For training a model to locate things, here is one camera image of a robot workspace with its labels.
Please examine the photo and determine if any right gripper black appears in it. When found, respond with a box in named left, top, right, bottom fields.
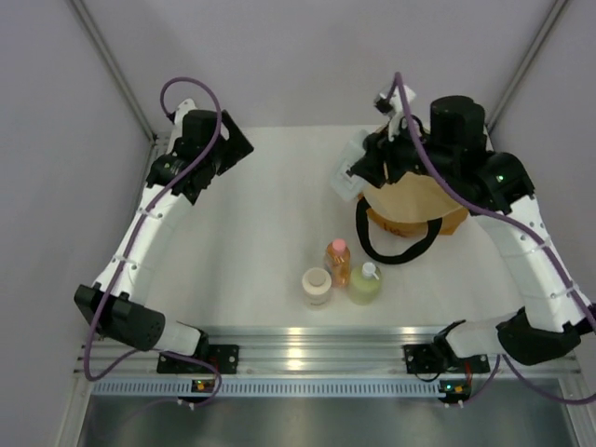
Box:
left=352, top=113, right=458, bottom=189

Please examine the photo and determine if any small bottle black cap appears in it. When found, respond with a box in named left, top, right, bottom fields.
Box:
left=330, top=129, right=369, bottom=201

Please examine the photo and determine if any tan canvas bag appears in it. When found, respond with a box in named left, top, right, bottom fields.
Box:
left=355, top=172, right=469, bottom=265

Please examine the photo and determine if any orange bottle pink cap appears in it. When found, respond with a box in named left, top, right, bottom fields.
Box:
left=324, top=238, right=351, bottom=288

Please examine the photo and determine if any green bottle white cap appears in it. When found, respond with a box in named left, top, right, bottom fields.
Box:
left=347, top=262, right=382, bottom=305

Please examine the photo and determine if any cream jar bottle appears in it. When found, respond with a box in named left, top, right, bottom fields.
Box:
left=301, top=267, right=332, bottom=309

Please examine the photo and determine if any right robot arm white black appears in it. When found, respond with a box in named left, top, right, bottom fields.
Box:
left=347, top=85, right=595, bottom=370

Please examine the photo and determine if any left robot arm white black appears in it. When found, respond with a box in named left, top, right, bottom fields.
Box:
left=74, top=101, right=253, bottom=373

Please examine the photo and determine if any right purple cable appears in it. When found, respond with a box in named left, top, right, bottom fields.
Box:
left=393, top=72, right=596, bottom=409

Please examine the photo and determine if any left aluminium frame post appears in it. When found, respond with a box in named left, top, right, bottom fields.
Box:
left=65, top=0, right=156, bottom=142

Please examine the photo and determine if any aluminium frame post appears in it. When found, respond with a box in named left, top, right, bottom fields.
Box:
left=65, top=0, right=156, bottom=142
left=486, top=0, right=573, bottom=134

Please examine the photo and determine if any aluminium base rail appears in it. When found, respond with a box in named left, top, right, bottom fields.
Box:
left=89, top=326, right=581, bottom=378

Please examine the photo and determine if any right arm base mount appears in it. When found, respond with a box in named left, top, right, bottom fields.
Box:
left=402, top=344, right=443, bottom=382

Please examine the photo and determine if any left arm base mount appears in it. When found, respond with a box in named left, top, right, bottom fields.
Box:
left=156, top=345, right=239, bottom=374

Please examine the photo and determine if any grey slotted cable duct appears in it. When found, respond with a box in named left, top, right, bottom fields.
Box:
left=91, top=377, right=467, bottom=399

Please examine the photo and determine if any right aluminium frame post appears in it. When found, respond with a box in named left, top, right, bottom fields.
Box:
left=486, top=0, right=573, bottom=134

